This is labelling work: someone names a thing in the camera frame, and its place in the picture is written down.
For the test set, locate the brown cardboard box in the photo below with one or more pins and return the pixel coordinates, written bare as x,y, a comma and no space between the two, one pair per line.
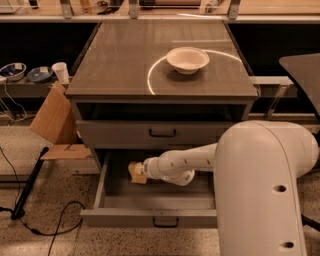
55,123

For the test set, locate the blue bowl right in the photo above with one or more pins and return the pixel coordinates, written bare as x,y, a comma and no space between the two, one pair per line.
40,74

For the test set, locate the blue bowl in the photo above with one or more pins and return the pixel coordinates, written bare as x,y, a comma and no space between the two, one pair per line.
13,71
40,74

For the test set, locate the white paper cup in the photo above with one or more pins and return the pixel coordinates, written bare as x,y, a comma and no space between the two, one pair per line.
61,71

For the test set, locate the open middle drawer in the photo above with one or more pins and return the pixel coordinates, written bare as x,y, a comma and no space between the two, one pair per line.
121,203

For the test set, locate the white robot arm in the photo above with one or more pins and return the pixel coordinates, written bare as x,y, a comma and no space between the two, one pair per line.
256,165

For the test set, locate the yellow sponge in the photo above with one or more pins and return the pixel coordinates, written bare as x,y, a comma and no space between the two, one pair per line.
138,179

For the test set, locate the grey drawer cabinet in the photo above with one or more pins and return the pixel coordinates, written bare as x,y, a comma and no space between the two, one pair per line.
125,76

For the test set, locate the white paper bowl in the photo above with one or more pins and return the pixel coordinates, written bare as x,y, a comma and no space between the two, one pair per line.
187,60

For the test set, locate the padded gripper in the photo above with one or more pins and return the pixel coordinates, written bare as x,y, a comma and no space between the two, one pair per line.
149,167

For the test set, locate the black left stand leg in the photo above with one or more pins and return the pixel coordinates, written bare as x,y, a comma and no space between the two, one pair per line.
18,211

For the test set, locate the closed upper drawer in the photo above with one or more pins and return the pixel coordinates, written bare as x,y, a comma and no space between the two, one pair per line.
162,135

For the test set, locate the blue bowl left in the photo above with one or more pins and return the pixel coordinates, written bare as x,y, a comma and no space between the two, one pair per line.
13,71

